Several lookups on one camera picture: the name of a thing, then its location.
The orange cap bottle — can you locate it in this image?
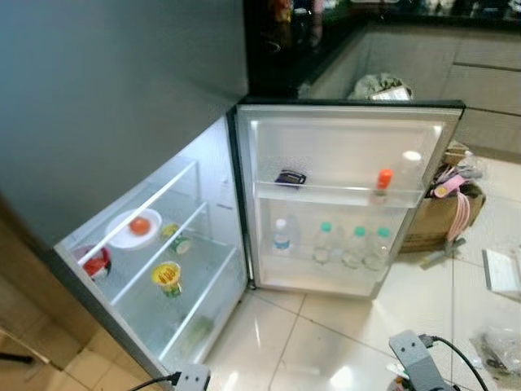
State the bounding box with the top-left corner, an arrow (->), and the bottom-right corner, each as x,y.
374,168 -> 395,206

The small dark purple packet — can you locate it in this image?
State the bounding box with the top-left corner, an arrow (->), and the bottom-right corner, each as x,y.
274,169 -> 309,187

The pink flat packet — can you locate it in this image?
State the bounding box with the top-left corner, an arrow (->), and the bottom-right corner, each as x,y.
432,174 -> 467,200

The red tomato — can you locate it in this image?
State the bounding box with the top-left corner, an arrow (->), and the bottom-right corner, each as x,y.
129,216 -> 152,237

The green vegetable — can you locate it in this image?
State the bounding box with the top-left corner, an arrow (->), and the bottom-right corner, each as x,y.
181,315 -> 216,353

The crumpled grey plastic bag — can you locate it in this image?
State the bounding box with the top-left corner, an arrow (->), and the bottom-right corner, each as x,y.
350,72 -> 414,103

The red and white bowl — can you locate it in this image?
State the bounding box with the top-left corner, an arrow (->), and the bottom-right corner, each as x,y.
76,244 -> 112,283

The green cap clear bottle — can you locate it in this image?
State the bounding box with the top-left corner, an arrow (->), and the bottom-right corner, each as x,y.
345,226 -> 368,269
370,226 -> 394,272
313,222 -> 335,264

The clear plastic bag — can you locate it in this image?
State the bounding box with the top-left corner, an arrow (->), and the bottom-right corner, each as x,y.
471,326 -> 521,388

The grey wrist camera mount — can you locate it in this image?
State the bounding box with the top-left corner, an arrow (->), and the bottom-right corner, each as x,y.
388,330 -> 446,391
174,362 -> 212,391

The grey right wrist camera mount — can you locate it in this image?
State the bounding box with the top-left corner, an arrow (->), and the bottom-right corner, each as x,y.
388,330 -> 446,391

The colourful snack packet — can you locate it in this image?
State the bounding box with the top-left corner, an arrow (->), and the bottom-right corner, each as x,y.
271,0 -> 296,25

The grey steel fridge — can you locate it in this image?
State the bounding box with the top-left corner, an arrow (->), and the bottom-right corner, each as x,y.
0,0 -> 253,384

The pink cloth strap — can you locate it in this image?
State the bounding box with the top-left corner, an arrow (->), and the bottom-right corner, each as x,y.
446,189 -> 475,243

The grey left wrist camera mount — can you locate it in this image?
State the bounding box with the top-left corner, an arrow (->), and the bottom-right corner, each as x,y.
174,362 -> 212,391

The cardboard box with pink cloth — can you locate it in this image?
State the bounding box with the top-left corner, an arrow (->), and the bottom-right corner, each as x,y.
397,143 -> 488,253

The glass fridge shelf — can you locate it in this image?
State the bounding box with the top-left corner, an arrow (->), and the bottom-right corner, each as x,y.
77,159 -> 200,249
110,202 -> 211,304

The white cap water bottle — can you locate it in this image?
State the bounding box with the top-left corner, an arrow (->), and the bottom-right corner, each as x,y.
272,217 -> 293,256

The yellow green noodle cup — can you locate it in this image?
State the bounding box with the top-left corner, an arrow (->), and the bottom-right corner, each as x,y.
160,223 -> 193,256
151,261 -> 183,299

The black kitchen countertop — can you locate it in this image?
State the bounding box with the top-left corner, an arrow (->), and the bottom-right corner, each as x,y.
244,0 -> 521,100

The white floor mop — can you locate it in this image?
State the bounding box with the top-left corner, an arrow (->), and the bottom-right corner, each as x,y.
482,247 -> 521,302

